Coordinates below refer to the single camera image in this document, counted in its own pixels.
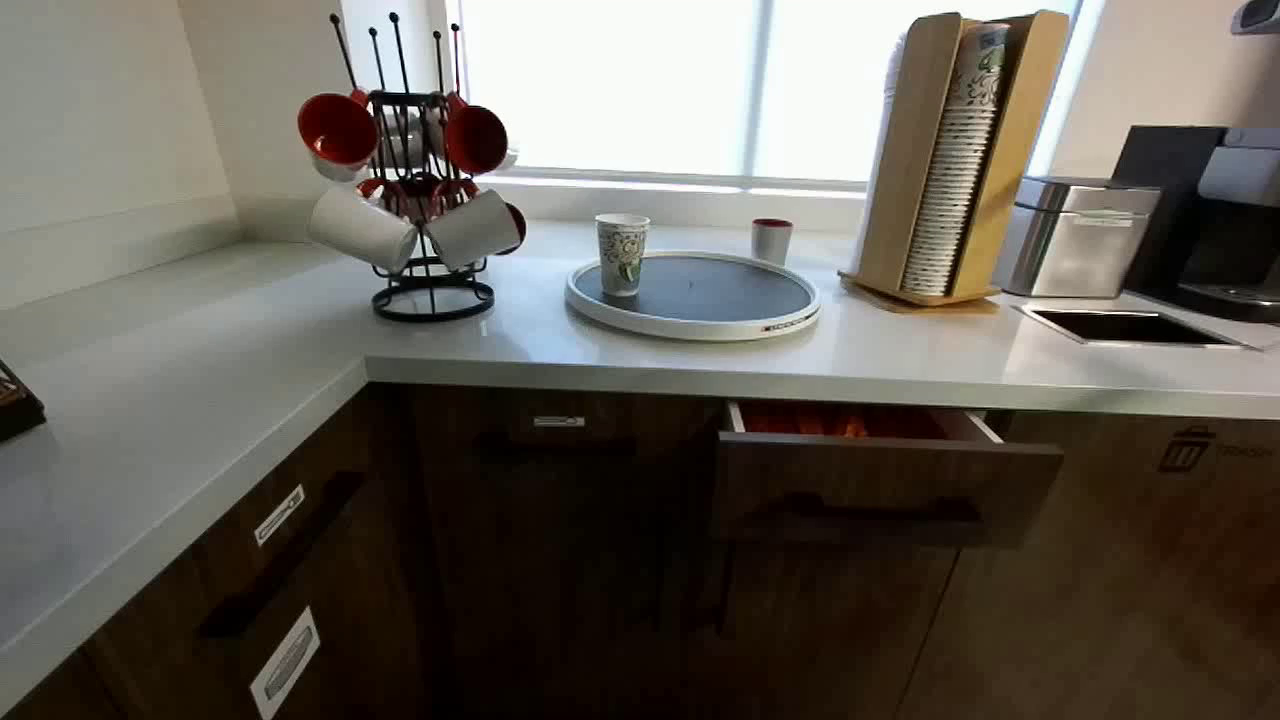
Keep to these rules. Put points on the brown wooden drawer white inside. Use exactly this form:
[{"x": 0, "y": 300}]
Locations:
[{"x": 881, "y": 484}]

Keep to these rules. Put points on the orange packets in drawer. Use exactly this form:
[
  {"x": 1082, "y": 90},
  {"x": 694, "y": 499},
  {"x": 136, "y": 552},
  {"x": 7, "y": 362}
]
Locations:
[{"x": 855, "y": 424}]

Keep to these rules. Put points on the printed paper cup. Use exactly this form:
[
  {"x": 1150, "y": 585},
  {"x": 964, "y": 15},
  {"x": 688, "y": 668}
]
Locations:
[{"x": 623, "y": 255}]

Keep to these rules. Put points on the small potted plant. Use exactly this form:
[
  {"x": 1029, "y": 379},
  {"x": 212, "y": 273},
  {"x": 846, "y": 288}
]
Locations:
[{"x": 770, "y": 242}]

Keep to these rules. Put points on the white mug red inside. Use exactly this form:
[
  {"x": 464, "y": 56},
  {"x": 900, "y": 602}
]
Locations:
[
  {"x": 337, "y": 129},
  {"x": 469, "y": 229},
  {"x": 477, "y": 137},
  {"x": 360, "y": 226}
]

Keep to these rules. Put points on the bright window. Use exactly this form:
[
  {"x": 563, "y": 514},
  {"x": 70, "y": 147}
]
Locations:
[{"x": 614, "y": 82}]

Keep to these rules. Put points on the wooden cup dispenser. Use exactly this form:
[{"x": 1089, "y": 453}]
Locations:
[{"x": 922, "y": 132}]

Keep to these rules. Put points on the stack of printed paper cups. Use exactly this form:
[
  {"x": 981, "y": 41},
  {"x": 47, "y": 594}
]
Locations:
[{"x": 955, "y": 173}]

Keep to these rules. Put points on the metal napkin holder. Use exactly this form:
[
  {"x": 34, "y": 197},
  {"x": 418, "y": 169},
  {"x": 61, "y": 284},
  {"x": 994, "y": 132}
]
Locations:
[{"x": 1094, "y": 242}]

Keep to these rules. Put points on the metal rimmed counter chute opening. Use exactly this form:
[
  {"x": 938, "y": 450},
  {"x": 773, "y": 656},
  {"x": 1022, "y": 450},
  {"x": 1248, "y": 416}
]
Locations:
[{"x": 1135, "y": 326}]

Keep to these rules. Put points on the brown wooden main cabinet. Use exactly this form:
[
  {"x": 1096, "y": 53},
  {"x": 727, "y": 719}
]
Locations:
[{"x": 1135, "y": 602}]

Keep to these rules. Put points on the black coffee machine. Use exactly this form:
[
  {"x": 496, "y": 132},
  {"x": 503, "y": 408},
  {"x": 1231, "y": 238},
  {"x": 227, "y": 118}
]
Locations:
[{"x": 1227, "y": 255}]

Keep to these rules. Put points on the dark flat device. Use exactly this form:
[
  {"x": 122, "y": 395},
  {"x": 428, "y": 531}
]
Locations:
[{"x": 15, "y": 400}]

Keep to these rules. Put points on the grey overhead object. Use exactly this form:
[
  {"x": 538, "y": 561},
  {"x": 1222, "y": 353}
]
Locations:
[{"x": 1261, "y": 15}]

